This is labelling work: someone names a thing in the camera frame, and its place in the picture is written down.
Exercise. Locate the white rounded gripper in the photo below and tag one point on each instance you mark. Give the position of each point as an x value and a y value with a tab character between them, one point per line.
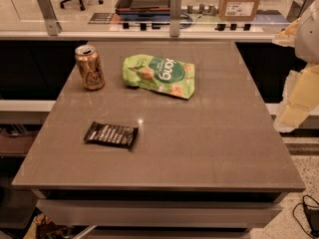
309	37

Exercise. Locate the black power adapter with cable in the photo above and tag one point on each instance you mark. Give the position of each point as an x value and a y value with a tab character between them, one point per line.
311	211

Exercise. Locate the glass barrier panel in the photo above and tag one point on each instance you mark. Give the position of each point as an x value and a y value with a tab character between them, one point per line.
151	18

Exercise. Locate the metal glass bracket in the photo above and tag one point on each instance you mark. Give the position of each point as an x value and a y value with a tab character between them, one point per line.
297	8
52	24
174	18

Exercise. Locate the green snack bag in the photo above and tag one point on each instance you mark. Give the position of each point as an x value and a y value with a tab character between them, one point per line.
162	75

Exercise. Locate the right metal glass bracket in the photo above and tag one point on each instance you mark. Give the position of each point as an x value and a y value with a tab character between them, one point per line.
297	8

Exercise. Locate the left metal glass bracket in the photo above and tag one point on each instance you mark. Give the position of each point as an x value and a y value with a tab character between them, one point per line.
52	24

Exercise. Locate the cardboard box with label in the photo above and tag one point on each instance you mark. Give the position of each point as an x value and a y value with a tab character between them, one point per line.
240	1

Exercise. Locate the dark chocolate rxbar wrapper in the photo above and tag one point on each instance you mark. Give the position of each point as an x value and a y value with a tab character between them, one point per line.
111	135

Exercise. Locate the middle metal glass bracket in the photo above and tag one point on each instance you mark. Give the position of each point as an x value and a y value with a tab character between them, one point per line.
174	18

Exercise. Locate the gold soda can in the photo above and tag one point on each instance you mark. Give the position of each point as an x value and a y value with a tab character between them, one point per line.
90	67

